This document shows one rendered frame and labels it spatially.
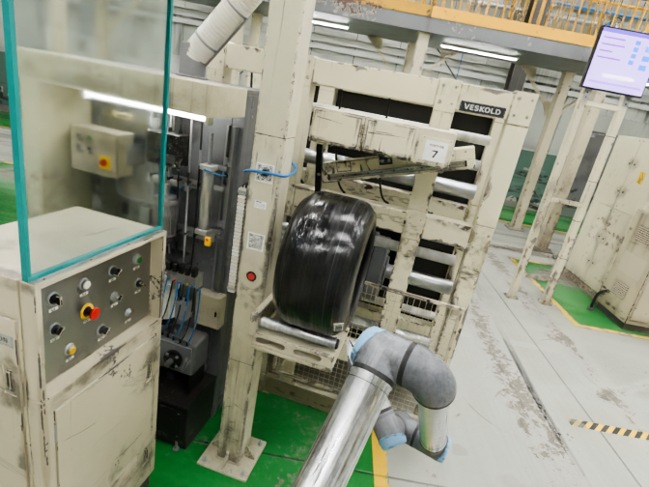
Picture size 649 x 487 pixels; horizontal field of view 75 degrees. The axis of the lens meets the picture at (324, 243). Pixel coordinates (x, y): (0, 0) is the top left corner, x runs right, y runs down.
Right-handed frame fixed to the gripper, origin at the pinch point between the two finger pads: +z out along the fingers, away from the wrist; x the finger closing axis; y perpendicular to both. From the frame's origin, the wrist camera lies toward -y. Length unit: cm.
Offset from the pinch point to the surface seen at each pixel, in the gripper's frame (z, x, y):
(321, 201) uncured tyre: 51, 8, -15
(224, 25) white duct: 140, -2, -28
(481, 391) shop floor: -42, 120, 158
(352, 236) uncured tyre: 31.7, 11.4, -19.5
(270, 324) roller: 23.2, -22.0, 22.5
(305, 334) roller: 13.2, -10.6, 19.8
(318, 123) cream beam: 89, 22, -15
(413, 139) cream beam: 63, 53, -23
